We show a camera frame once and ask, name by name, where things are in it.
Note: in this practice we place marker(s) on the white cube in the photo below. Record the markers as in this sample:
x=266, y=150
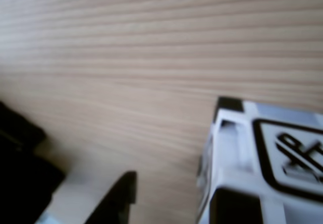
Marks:
x=75, y=196
x=239, y=145

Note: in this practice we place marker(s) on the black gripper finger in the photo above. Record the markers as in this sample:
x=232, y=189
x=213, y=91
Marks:
x=118, y=198

